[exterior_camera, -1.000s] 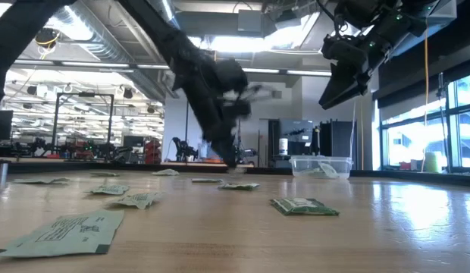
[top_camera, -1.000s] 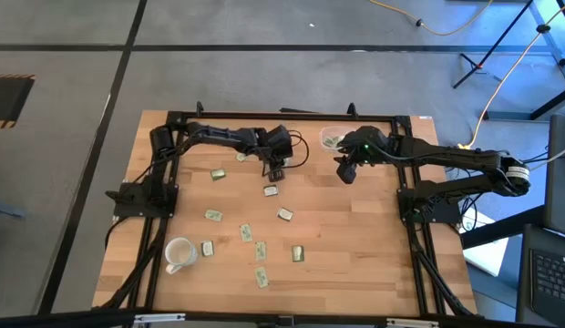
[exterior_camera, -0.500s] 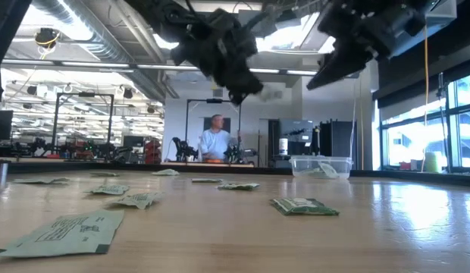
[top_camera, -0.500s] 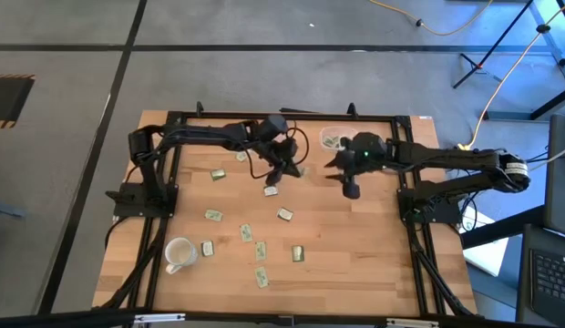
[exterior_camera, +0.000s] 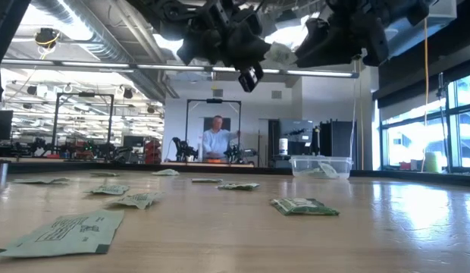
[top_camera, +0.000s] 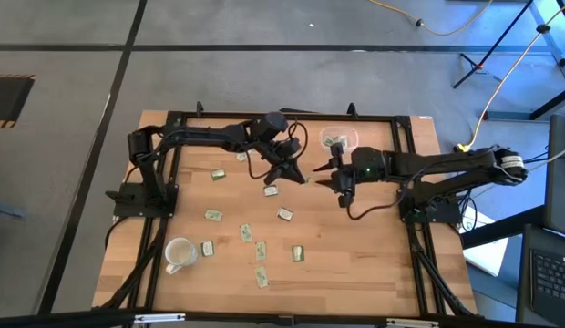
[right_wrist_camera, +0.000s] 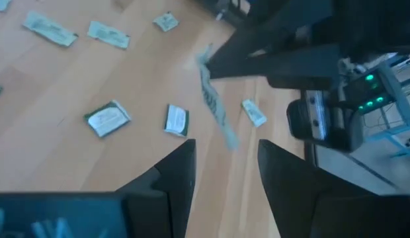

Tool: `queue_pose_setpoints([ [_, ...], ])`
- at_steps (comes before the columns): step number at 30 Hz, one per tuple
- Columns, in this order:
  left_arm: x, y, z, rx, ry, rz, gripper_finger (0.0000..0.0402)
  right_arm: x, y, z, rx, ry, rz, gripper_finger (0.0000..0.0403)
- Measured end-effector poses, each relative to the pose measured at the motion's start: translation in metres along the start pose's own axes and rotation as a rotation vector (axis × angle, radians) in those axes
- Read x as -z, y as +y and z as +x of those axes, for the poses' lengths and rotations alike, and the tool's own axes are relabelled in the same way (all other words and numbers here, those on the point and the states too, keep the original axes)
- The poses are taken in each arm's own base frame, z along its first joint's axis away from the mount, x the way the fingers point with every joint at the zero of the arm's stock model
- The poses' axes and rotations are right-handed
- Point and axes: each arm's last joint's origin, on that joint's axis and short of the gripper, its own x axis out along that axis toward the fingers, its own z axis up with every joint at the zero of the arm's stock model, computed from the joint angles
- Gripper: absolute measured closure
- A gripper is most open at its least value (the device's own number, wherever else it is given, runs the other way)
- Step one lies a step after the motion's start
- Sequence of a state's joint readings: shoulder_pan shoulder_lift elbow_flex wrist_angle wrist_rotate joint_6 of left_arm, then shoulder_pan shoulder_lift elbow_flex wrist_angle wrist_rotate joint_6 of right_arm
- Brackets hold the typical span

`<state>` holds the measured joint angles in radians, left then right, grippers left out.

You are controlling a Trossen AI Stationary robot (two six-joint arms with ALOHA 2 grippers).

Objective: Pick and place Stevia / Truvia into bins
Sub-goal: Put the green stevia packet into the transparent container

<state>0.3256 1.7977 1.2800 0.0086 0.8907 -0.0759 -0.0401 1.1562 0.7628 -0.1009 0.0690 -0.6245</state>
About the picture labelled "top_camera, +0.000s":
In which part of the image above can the white ceramic mug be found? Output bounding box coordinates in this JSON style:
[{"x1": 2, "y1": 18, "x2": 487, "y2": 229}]
[{"x1": 163, "y1": 236, "x2": 200, "y2": 275}]

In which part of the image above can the white cable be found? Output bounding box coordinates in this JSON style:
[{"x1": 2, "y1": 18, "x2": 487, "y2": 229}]
[{"x1": 471, "y1": 143, "x2": 565, "y2": 201}]

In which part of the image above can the white box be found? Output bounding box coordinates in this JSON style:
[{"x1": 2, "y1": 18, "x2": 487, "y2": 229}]
[{"x1": 459, "y1": 205, "x2": 510, "y2": 278}]

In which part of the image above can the black floor hatch striped border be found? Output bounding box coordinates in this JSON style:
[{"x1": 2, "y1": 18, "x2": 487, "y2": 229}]
[{"x1": 0, "y1": 74, "x2": 36, "y2": 130}]

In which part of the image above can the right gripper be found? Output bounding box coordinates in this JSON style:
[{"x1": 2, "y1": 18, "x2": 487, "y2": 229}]
[{"x1": 313, "y1": 141, "x2": 388, "y2": 193}]

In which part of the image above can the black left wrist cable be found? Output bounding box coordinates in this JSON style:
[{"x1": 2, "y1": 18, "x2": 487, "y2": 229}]
[{"x1": 244, "y1": 120, "x2": 310, "y2": 180}]

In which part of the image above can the orange hanging cable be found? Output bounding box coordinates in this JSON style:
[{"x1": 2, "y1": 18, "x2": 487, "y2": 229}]
[{"x1": 455, "y1": 0, "x2": 565, "y2": 154}]

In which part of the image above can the black desk beam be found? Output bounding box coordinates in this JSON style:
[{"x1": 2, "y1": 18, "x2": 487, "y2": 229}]
[{"x1": 459, "y1": 204, "x2": 547, "y2": 251}]

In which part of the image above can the yellow extension cord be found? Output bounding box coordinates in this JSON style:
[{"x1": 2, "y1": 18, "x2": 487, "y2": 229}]
[{"x1": 367, "y1": 0, "x2": 495, "y2": 37}]

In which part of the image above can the black laptop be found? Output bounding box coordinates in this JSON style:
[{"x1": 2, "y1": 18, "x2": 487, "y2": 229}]
[{"x1": 516, "y1": 222, "x2": 565, "y2": 328}]

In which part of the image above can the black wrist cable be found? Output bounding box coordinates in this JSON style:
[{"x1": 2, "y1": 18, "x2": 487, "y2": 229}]
[
  {"x1": 347, "y1": 190, "x2": 406, "y2": 221},
  {"x1": 244, "y1": 120, "x2": 310, "y2": 180}
]

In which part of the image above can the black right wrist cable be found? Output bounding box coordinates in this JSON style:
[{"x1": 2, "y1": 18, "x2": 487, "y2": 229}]
[{"x1": 347, "y1": 190, "x2": 406, "y2": 221}]

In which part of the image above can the black aluminium table frame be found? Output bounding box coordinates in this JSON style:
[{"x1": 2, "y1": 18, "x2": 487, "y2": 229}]
[{"x1": 93, "y1": 100, "x2": 478, "y2": 320}]

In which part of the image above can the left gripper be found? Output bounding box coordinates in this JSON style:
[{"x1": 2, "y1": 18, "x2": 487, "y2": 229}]
[{"x1": 252, "y1": 136, "x2": 307, "y2": 186}]

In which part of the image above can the clear plastic bin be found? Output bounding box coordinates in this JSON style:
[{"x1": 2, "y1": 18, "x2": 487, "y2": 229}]
[{"x1": 319, "y1": 126, "x2": 360, "y2": 153}]

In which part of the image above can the black tripod stand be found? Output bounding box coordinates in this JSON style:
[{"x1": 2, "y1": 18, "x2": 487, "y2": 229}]
[{"x1": 452, "y1": 0, "x2": 565, "y2": 122}]

